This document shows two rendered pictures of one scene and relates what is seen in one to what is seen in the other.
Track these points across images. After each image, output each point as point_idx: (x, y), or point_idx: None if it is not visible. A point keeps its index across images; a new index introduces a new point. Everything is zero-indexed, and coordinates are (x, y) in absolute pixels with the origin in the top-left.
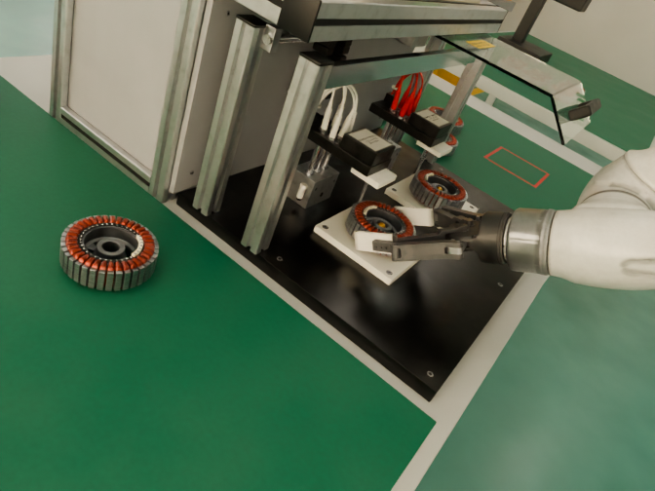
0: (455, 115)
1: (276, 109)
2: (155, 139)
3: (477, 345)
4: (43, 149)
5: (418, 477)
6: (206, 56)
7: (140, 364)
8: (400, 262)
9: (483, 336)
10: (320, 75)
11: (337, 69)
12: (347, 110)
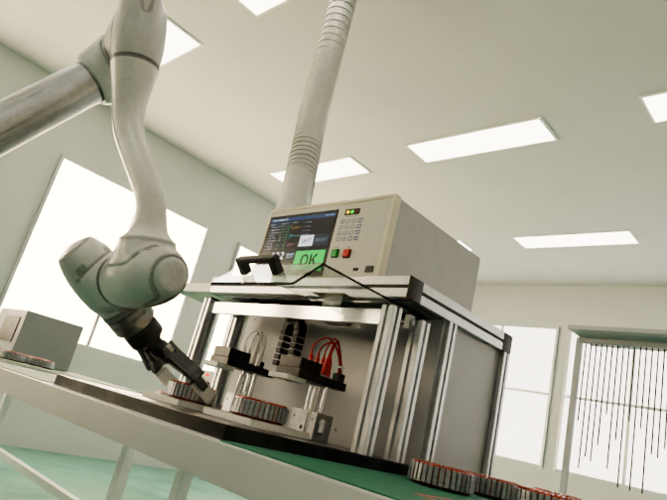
0: (365, 383)
1: (278, 381)
2: None
3: (80, 393)
4: None
5: (20, 374)
6: (244, 337)
7: None
8: (160, 394)
9: (86, 395)
10: (204, 302)
11: (218, 304)
12: (347, 412)
